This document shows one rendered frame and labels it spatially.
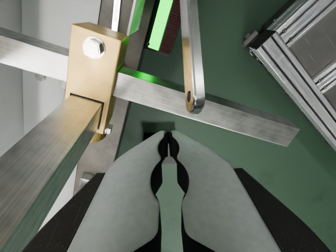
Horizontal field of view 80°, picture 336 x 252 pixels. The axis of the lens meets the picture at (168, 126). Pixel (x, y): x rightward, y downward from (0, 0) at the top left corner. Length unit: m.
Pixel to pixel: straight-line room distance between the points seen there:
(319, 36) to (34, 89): 0.99
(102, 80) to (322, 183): 1.79
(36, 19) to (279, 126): 0.46
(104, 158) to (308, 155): 1.40
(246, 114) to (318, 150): 1.40
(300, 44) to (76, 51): 0.90
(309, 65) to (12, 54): 1.00
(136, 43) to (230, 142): 1.07
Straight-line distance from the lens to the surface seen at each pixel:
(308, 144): 1.58
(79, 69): 0.24
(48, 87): 0.53
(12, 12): 0.50
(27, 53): 0.27
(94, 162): 0.49
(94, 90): 0.24
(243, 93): 1.21
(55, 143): 0.18
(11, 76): 0.52
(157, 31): 0.36
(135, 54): 0.37
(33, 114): 0.58
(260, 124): 0.29
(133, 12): 0.26
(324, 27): 1.05
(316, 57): 1.07
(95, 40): 0.22
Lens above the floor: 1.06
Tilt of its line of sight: 61 degrees down
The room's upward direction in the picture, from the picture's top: 178 degrees clockwise
